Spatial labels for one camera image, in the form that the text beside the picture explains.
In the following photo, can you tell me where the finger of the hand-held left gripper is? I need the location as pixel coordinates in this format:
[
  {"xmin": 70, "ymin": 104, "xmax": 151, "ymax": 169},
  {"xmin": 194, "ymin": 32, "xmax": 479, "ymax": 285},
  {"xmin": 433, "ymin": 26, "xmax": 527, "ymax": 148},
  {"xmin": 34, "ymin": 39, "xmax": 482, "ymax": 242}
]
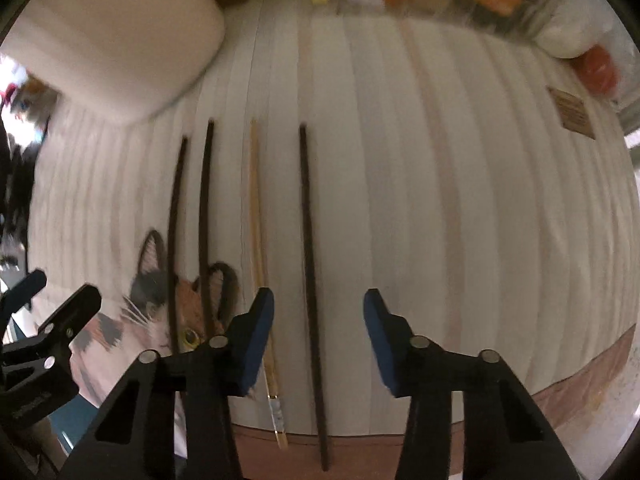
[
  {"xmin": 4, "ymin": 284, "xmax": 103, "ymax": 369},
  {"xmin": 0, "ymin": 269, "xmax": 48, "ymax": 322}
]

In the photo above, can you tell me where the cream cylindrical utensil holder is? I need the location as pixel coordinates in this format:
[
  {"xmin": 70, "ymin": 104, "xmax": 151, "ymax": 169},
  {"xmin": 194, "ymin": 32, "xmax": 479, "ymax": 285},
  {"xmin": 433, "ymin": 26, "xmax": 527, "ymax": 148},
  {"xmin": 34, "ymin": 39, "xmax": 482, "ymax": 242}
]
[{"xmin": 0, "ymin": 0, "xmax": 226, "ymax": 124}]

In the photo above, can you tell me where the brown square mat tag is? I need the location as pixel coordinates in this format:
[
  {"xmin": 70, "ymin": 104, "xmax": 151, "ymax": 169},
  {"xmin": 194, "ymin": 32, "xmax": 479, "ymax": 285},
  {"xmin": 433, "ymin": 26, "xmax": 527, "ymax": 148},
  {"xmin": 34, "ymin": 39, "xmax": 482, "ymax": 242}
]
[{"xmin": 547, "ymin": 87, "xmax": 599, "ymax": 140}]

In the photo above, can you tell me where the dark brown chopstick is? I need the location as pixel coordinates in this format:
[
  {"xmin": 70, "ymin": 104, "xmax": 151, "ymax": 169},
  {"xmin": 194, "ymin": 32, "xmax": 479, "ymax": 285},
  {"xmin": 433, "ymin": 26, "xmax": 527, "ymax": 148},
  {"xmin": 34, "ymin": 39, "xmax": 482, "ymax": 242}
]
[
  {"xmin": 166, "ymin": 135, "xmax": 190, "ymax": 357},
  {"xmin": 298, "ymin": 123, "xmax": 331, "ymax": 472},
  {"xmin": 198, "ymin": 118, "xmax": 216, "ymax": 342}
]

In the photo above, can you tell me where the plastic bag with red contents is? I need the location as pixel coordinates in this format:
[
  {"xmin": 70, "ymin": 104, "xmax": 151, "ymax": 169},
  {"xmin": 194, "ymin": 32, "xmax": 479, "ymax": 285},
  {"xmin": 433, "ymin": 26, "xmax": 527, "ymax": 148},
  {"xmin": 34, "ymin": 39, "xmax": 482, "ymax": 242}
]
[{"xmin": 530, "ymin": 0, "xmax": 627, "ymax": 107}]

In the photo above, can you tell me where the blue kitchen cabinet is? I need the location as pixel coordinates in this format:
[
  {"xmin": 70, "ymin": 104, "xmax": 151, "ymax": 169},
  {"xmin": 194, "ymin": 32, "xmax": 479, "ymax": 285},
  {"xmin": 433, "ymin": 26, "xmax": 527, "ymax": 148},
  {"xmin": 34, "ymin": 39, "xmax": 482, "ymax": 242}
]
[{"xmin": 50, "ymin": 400, "xmax": 102, "ymax": 457}]

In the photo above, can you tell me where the striped cat printed mat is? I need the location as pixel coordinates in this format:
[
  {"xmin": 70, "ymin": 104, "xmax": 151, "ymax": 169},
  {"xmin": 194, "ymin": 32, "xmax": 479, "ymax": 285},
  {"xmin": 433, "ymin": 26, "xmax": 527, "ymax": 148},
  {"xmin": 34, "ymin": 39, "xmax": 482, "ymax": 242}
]
[{"xmin": 27, "ymin": 0, "xmax": 639, "ymax": 480}]

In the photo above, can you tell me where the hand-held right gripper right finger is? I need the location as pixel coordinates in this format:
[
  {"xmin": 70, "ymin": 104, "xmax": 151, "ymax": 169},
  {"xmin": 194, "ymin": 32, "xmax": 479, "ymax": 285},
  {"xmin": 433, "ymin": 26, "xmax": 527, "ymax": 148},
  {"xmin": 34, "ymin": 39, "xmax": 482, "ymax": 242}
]
[{"xmin": 363, "ymin": 287, "xmax": 581, "ymax": 480}]

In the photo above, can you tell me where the light chopstick with patterned end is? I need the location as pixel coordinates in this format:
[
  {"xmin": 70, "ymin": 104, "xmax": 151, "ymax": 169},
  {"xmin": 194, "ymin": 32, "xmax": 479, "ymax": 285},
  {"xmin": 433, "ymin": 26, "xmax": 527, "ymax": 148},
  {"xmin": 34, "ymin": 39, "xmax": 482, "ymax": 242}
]
[{"xmin": 249, "ymin": 118, "xmax": 290, "ymax": 449}]

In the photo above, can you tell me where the black glass gas stove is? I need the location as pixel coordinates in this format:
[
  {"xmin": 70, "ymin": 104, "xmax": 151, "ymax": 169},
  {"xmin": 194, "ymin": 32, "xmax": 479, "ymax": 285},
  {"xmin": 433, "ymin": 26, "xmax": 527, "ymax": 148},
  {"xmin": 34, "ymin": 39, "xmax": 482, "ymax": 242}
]
[{"xmin": 0, "ymin": 120, "xmax": 37, "ymax": 262}]

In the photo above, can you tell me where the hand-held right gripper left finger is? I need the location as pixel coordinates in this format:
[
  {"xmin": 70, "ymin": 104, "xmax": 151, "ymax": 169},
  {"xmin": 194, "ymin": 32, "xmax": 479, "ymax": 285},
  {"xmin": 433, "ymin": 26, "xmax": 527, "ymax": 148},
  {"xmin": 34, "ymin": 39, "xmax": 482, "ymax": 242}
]
[{"xmin": 55, "ymin": 287, "xmax": 276, "ymax": 480}]

